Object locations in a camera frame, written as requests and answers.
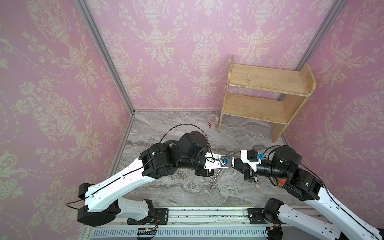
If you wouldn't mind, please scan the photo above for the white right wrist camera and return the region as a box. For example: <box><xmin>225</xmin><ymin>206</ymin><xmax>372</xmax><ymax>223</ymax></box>
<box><xmin>240</xmin><ymin>150</ymin><xmax>265</xmax><ymax>172</ymax></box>

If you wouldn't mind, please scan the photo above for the red round tin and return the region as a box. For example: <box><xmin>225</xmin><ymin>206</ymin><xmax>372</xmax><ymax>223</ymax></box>
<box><xmin>278</xmin><ymin>179</ymin><xmax>287</xmax><ymax>188</ymax></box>

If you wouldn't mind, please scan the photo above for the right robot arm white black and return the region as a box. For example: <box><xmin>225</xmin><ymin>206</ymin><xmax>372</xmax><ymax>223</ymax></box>
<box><xmin>233</xmin><ymin>145</ymin><xmax>384</xmax><ymax>240</ymax></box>

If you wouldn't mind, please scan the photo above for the aluminium corner post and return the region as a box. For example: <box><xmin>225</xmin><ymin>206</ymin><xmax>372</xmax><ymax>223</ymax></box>
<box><xmin>74</xmin><ymin>0</ymin><xmax>135</xmax><ymax>116</ymax></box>
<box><xmin>277</xmin><ymin>0</ymin><xmax>347</xmax><ymax>101</ymax></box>

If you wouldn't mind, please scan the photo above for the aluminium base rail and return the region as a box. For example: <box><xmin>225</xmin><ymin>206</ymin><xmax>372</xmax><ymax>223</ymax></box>
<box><xmin>78</xmin><ymin>205</ymin><xmax>337</xmax><ymax>240</ymax></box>

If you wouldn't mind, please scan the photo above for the wooden two-tier shelf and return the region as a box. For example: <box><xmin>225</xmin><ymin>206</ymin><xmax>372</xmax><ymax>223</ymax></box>
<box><xmin>217</xmin><ymin>54</ymin><xmax>317</xmax><ymax>144</ymax></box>

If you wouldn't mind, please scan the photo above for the aluminium corner post right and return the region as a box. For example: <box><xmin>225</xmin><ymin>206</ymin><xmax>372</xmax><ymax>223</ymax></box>
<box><xmin>277</xmin><ymin>0</ymin><xmax>347</xmax><ymax>101</ymax></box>

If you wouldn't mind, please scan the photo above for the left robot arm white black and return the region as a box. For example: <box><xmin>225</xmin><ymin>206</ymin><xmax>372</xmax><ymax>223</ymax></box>
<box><xmin>77</xmin><ymin>131</ymin><xmax>210</xmax><ymax>227</ymax></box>

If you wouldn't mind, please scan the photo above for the aluminium corner post left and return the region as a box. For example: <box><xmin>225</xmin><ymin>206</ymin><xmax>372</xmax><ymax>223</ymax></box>
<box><xmin>74</xmin><ymin>0</ymin><xmax>135</xmax><ymax>116</ymax></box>

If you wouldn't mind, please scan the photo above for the clear plastic cup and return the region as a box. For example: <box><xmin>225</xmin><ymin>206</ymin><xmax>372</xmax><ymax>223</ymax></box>
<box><xmin>207</xmin><ymin>114</ymin><xmax>220</xmax><ymax>129</ymax></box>

